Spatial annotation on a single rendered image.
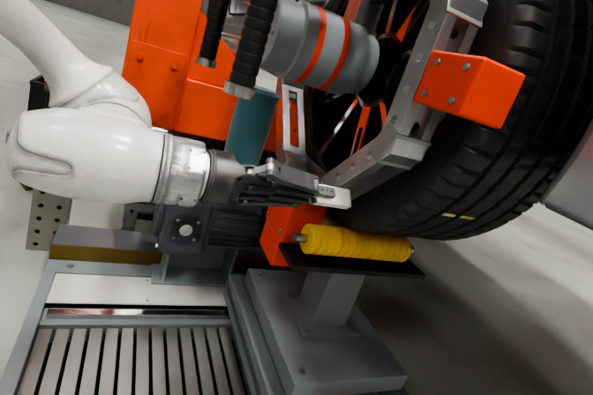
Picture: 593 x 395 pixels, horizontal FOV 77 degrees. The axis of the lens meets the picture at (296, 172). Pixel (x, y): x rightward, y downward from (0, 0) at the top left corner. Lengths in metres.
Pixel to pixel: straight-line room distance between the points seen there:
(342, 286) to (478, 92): 0.61
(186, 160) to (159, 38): 0.68
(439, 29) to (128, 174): 0.42
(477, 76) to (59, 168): 0.47
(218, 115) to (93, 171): 0.75
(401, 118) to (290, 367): 0.58
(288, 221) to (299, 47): 0.34
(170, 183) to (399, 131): 0.31
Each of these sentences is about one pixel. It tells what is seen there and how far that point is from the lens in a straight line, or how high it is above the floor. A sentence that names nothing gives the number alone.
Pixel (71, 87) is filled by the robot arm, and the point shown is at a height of 0.69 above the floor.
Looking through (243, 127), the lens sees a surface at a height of 0.65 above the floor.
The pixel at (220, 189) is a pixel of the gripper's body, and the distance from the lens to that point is 0.49.
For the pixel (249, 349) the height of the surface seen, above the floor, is 0.15.
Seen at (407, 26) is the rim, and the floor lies 0.94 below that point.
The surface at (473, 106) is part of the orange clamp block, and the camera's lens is 0.48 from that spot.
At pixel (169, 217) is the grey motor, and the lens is 1.04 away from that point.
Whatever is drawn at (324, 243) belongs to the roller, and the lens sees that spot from 0.72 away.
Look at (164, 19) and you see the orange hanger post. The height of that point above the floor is 0.81.
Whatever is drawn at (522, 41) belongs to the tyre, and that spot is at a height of 0.93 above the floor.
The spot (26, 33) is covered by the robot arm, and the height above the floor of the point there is 0.75.
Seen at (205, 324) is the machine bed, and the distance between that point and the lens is 1.16.
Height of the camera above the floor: 0.82
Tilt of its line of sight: 16 degrees down
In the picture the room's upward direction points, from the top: 18 degrees clockwise
